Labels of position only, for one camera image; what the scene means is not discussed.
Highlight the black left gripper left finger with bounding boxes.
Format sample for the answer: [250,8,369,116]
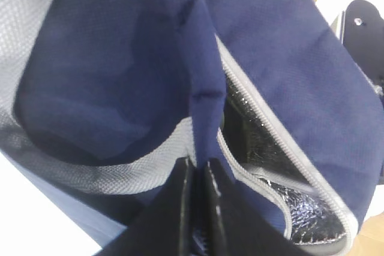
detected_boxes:
[101,157,194,255]

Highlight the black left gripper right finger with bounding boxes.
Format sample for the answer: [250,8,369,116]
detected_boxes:
[203,158,303,255]

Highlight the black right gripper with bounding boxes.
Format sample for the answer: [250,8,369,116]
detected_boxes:
[342,0,383,88]

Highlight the navy blue lunch bag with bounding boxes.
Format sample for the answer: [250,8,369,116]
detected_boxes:
[1,0,383,255]

